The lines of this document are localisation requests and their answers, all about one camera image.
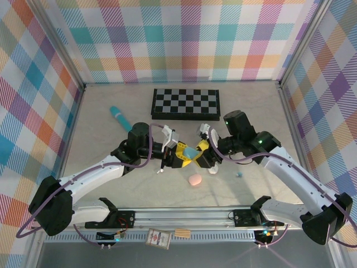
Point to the white earbud charging case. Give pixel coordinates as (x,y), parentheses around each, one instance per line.
(213,171)

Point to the pink earbud charging case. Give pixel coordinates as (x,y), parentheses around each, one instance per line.
(195,180)

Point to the white earbud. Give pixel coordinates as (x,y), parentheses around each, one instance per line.
(159,171)

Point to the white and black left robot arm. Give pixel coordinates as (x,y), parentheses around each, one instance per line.
(92,173)

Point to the teal marker pen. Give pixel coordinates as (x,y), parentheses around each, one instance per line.
(120,117)

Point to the black folding chessboard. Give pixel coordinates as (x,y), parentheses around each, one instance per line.
(185,103)

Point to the tan striped small block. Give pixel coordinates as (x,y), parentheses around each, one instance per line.
(182,233)

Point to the playing card box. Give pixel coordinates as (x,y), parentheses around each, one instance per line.
(157,238)

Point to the small left electronics board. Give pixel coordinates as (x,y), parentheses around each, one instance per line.
(118,237)

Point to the small electronics board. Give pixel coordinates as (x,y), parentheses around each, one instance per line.
(118,237)
(266,233)

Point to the small right electronics board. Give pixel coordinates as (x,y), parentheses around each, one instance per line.
(266,233)

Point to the aluminium right floor rail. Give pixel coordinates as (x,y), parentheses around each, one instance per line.
(290,117)

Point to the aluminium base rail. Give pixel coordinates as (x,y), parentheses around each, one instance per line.
(184,216)

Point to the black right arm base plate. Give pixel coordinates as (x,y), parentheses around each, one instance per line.
(242,217)

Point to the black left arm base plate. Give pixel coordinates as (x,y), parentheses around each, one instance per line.
(125,217)

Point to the aluminium right frame post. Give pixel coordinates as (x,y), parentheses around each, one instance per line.
(304,42)

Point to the aluminium frame post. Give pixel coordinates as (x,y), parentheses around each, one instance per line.
(304,42)
(61,47)

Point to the aluminium left frame post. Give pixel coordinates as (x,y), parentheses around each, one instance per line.
(61,47)

